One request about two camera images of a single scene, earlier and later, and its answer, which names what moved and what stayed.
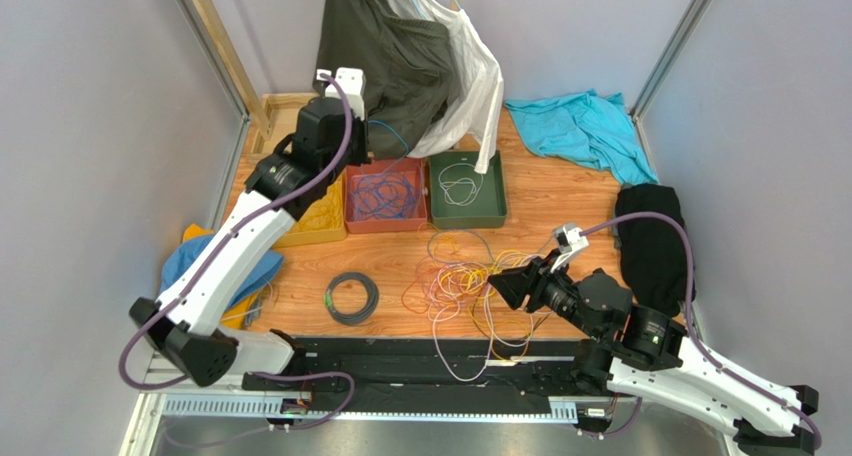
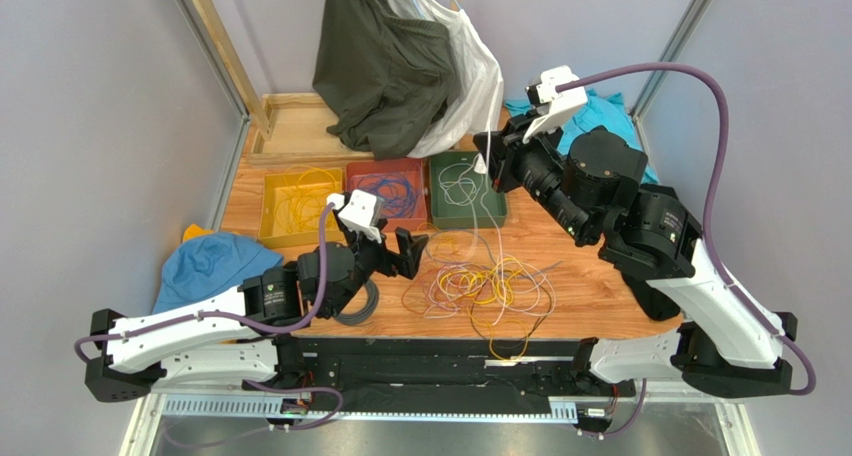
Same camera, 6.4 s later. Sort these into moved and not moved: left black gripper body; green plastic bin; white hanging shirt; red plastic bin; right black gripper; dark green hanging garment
Moved: right black gripper; left black gripper body
Not moved: white hanging shirt; red plastic bin; dark green hanging garment; green plastic bin
